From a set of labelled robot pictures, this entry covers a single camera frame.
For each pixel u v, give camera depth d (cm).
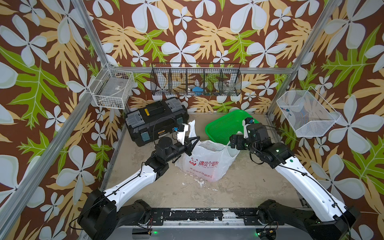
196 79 99
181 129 64
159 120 96
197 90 95
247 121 64
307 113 83
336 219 37
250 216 75
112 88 86
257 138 53
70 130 61
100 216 40
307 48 82
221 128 108
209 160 76
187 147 63
